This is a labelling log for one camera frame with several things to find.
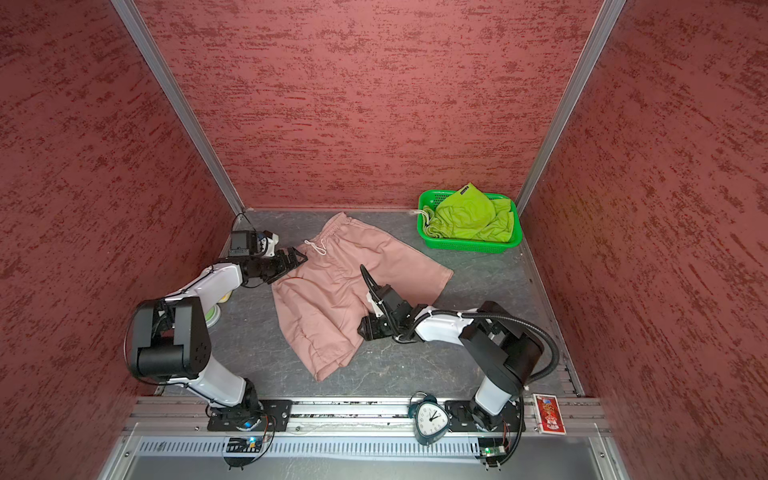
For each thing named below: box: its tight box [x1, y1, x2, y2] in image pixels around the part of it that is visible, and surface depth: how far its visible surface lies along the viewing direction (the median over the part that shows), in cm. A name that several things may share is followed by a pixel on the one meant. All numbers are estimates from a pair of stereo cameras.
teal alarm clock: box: [407, 391, 450, 445], surface depth 72 cm
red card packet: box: [532, 393, 567, 435], surface depth 75 cm
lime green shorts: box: [410, 182, 514, 242], surface depth 115 cm
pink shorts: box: [271, 212, 454, 381], surface depth 97 cm
